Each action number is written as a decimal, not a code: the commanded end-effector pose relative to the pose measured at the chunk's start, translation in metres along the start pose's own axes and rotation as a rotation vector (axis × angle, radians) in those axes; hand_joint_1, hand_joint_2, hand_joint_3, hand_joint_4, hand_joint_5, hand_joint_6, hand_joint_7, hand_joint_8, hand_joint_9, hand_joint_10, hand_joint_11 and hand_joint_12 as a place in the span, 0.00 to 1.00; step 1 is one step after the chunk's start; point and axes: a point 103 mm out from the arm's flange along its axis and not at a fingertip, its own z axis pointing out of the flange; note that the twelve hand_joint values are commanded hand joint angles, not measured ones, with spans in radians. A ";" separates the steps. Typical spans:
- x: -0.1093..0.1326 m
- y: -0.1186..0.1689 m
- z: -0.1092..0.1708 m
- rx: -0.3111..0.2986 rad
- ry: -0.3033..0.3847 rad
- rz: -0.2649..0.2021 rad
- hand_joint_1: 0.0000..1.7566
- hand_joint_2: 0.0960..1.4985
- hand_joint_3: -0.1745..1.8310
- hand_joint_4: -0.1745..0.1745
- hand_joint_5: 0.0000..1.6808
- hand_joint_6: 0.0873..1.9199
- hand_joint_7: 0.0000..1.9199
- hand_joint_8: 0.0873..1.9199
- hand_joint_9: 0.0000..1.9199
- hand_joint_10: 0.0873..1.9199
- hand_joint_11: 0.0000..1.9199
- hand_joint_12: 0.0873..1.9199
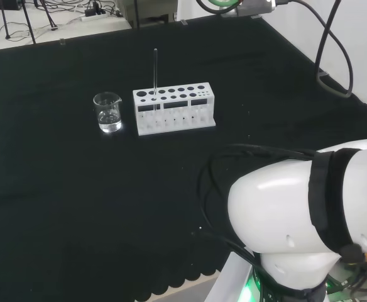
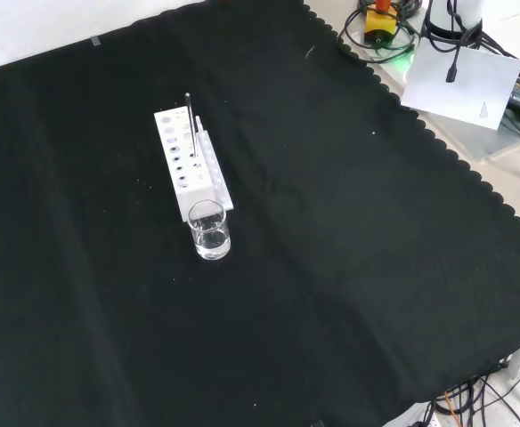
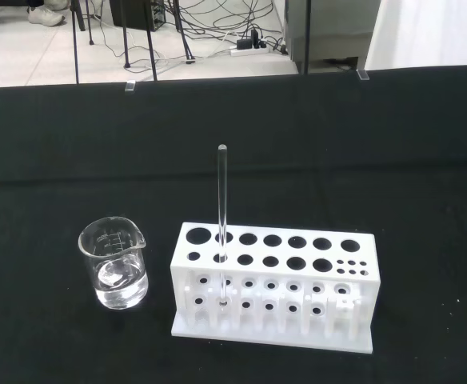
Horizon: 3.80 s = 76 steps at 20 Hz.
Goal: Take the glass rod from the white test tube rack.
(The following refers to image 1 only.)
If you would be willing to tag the black tripod leg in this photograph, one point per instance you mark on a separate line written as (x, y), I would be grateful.
(30, 25)
(5, 22)
(50, 15)

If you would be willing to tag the grey metal stand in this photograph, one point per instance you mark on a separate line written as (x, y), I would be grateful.
(145, 12)

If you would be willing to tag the black power adapter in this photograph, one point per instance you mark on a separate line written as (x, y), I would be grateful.
(90, 12)

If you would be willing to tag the clear glass beaker with water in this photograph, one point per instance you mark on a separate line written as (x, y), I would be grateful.
(108, 116)

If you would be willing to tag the white power strip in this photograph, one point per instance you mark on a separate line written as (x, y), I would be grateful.
(92, 17)

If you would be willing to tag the clear cloth clip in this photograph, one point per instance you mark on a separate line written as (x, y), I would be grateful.
(184, 22)
(62, 41)

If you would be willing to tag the black bench cloth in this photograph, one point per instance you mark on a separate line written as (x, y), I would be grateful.
(61, 173)

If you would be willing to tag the clear glass rod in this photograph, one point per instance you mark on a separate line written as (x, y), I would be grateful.
(155, 72)

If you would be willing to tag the white test tube rack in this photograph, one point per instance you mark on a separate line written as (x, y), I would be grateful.
(174, 121)

